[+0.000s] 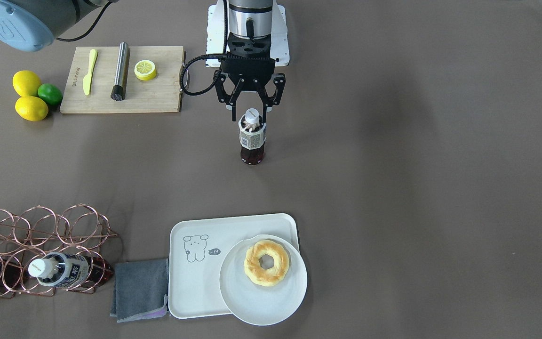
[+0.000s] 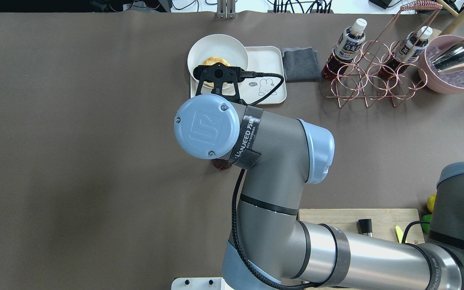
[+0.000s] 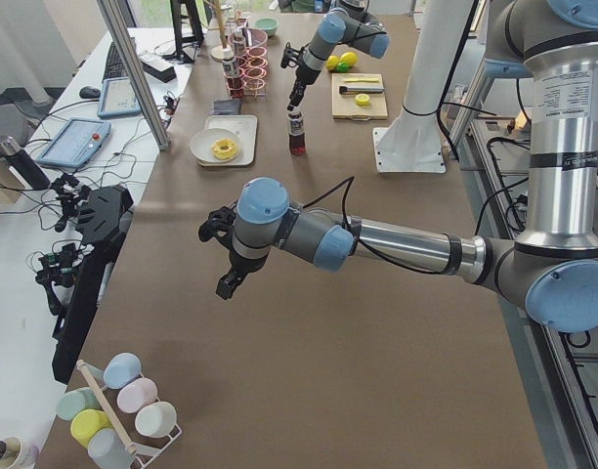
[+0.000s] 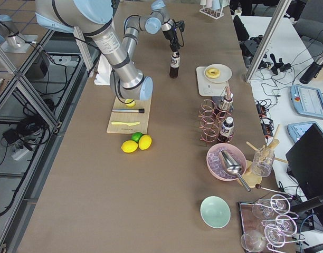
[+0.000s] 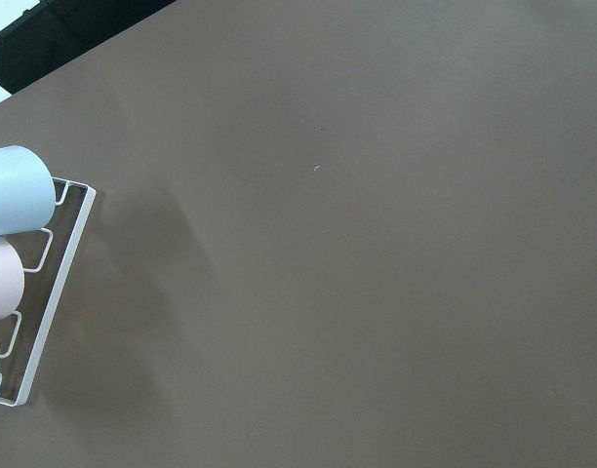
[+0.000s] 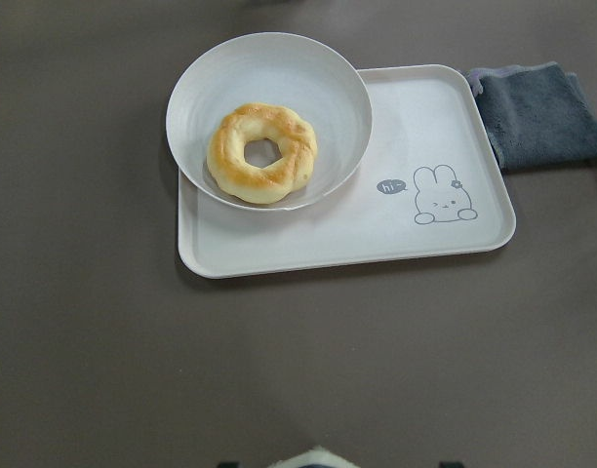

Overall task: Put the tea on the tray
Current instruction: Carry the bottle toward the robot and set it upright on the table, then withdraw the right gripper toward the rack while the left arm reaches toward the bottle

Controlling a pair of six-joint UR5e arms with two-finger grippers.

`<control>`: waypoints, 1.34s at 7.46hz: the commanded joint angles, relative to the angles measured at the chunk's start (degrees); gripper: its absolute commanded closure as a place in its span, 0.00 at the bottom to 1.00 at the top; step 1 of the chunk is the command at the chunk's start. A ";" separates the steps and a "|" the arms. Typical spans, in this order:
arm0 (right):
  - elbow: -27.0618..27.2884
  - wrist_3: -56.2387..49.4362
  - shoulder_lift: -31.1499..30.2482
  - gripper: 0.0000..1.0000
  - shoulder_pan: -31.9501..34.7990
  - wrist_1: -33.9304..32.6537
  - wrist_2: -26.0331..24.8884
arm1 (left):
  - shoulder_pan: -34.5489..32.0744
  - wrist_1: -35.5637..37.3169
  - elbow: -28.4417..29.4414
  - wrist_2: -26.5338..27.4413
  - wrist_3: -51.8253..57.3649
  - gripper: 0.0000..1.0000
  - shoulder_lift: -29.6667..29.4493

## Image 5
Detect light blue cup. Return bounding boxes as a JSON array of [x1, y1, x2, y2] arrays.
[[0, 145, 56, 236]]

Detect pink cup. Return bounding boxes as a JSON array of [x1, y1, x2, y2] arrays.
[[0, 237, 24, 320]]

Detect white wire cup rack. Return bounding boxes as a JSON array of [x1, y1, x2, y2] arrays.
[[0, 171, 97, 407]]

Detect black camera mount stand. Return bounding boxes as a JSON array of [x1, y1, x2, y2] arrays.
[[0, 0, 172, 95]]

